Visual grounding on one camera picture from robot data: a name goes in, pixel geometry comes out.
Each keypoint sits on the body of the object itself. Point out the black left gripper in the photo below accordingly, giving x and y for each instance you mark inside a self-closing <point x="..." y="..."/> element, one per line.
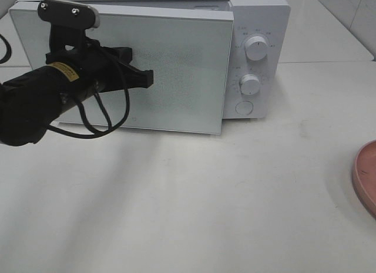
<point x="78" y="63"/>

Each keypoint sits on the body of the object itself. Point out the white control knob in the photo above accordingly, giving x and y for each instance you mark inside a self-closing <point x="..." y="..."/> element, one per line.
<point x="250" y="84"/>
<point x="256" y="47"/>

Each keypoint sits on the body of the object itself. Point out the round white door button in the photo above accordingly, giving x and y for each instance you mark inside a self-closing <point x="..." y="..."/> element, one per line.
<point x="244" y="108"/>

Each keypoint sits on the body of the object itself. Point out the pink round plate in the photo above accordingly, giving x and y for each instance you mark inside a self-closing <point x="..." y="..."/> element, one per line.
<point x="363" y="176"/>

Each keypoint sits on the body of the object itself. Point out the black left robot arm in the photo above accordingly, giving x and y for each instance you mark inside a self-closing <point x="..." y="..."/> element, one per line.
<point x="63" y="96"/>

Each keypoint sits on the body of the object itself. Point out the white microwave oven body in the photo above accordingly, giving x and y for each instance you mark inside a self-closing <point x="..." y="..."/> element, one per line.
<point x="266" y="17"/>

